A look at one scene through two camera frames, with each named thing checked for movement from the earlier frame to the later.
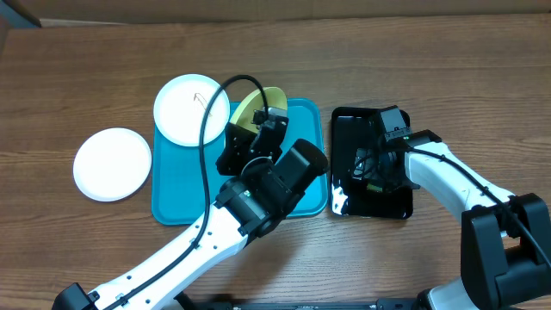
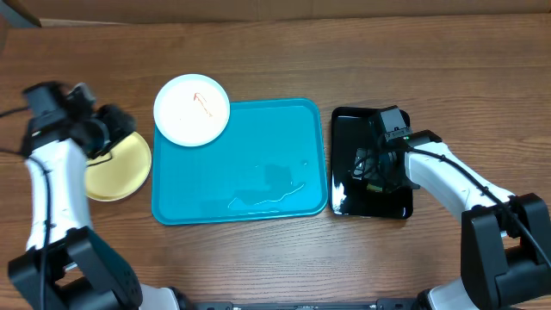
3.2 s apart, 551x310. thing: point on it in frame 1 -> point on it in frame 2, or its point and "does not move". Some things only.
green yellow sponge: x=373 y=187 does not move
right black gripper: x=379 y=176 does not move
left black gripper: x=239 y=142 -> x=121 y=118
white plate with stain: x=180 y=108 does not move
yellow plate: x=243 y=115 -> x=120 y=171
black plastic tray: x=369 y=176 does not move
